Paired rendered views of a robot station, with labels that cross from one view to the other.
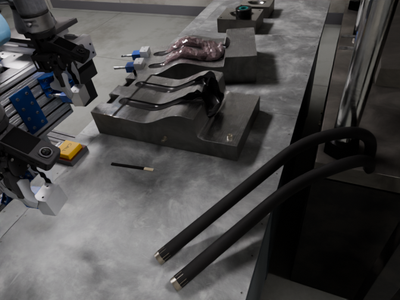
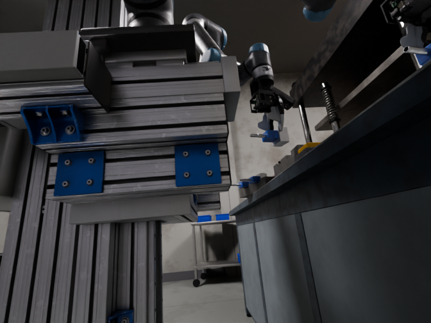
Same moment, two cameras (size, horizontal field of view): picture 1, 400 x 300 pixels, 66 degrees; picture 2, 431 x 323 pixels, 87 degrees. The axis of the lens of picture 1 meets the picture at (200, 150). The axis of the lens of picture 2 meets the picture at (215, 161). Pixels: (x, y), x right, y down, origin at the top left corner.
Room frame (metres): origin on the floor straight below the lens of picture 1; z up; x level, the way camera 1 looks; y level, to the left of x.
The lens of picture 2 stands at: (0.41, 0.96, 0.63)
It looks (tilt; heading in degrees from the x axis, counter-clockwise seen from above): 17 degrees up; 327
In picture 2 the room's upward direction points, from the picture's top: 5 degrees counter-clockwise
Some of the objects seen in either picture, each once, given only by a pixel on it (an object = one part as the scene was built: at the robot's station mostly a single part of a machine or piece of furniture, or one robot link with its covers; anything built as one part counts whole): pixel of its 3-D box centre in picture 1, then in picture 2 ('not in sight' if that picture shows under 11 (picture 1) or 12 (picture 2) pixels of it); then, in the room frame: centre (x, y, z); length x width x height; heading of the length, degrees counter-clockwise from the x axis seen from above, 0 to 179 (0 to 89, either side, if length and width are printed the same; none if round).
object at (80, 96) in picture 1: (66, 95); (267, 136); (0.91, 0.41, 0.93); 0.13 x 0.05 x 0.05; 76
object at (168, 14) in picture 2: not in sight; (150, 10); (0.86, 0.83, 1.20); 0.13 x 0.12 x 0.14; 152
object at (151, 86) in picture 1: (171, 90); not in sight; (0.87, 0.07, 0.92); 0.35 x 0.16 x 0.09; 62
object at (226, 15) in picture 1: (240, 21); not in sight; (1.58, -0.30, 0.84); 0.20 x 0.15 x 0.07; 62
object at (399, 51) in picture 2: not in sight; (393, 95); (0.94, -1.05, 1.52); 1.10 x 0.70 x 0.05; 152
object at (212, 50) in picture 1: (192, 47); not in sight; (1.21, -0.03, 0.90); 0.26 x 0.18 x 0.08; 79
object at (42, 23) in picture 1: (38, 22); (263, 77); (0.90, 0.39, 1.17); 0.08 x 0.08 x 0.05
